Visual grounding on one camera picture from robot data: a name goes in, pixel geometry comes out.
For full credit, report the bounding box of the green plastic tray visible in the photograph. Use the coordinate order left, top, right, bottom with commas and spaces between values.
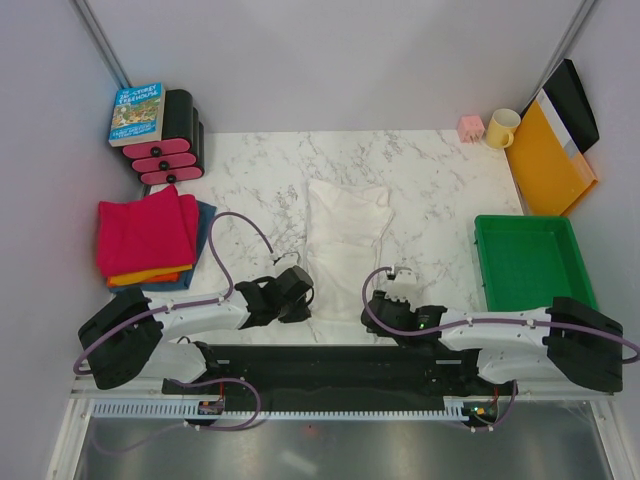
474, 215, 598, 312

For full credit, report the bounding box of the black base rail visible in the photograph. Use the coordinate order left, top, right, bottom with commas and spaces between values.
162, 345, 513, 412

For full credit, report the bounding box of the white t shirt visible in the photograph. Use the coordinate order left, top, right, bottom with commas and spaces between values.
305, 179, 394, 323

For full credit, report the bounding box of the red folded t shirt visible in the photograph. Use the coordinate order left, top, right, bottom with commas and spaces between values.
96, 185, 199, 277

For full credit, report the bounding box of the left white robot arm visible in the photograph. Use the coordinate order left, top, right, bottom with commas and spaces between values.
74, 265, 314, 393

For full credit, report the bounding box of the purple cable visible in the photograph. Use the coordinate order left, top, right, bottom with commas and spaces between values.
360, 267, 640, 434
73, 212, 276, 454

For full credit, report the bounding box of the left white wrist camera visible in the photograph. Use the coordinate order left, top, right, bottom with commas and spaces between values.
273, 252, 300, 276

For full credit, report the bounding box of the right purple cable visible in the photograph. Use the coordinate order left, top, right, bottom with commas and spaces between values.
360, 267, 640, 434

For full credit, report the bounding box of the blue folded t shirt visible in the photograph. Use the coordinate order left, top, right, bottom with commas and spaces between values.
107, 201, 217, 293

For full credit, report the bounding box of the blue treehouse book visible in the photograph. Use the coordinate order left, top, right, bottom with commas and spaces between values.
108, 83, 166, 148

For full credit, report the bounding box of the pink plug cube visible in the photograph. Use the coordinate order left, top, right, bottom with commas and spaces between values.
457, 115, 485, 143

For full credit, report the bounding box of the black pink drawer organizer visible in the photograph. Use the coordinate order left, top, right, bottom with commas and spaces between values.
122, 89, 205, 186

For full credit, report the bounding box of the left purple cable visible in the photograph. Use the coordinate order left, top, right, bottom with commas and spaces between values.
73, 212, 276, 454

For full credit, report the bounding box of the orange folded t shirt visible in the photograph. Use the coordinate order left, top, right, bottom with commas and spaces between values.
107, 264, 193, 288

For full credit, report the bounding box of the yellow mug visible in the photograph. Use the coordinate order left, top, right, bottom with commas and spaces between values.
485, 108, 521, 149

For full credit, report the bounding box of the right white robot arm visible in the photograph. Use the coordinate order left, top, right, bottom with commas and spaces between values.
361, 290, 623, 394

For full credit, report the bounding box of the white slotted cable duct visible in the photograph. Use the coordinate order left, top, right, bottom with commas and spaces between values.
90, 398, 471, 422

